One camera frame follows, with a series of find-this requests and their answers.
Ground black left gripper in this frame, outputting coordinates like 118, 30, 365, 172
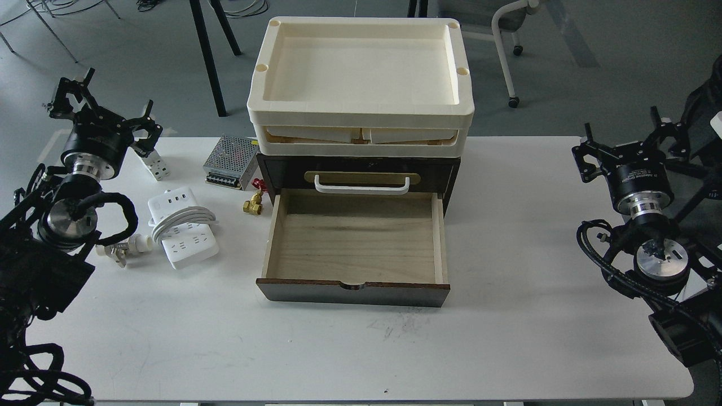
47, 68, 164, 181

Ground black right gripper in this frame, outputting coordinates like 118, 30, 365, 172
571, 106, 690, 216

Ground white power strip with cable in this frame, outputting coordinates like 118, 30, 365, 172
147, 187, 219, 270

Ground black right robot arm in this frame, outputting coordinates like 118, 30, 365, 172
571, 61, 720, 367

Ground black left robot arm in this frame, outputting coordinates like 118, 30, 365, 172
1, 69, 163, 405

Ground white dice block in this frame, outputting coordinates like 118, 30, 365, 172
139, 149, 170, 182

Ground black table legs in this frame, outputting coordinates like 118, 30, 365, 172
189, 0, 243, 118

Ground metal mesh power supply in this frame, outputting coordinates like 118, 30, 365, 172
203, 135, 259, 190

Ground grey metal chair legs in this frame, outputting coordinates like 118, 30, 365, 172
0, 0, 122, 64

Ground white rolling chair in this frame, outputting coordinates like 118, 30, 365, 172
446, 0, 542, 109

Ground cream plastic tray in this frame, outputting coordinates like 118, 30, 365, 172
247, 16, 474, 158

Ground open wooden drawer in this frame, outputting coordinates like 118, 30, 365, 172
256, 188, 450, 307

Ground brass valve red handle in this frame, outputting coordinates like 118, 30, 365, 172
242, 178, 268, 215

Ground white drawer handle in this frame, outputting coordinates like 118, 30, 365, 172
314, 175, 411, 196

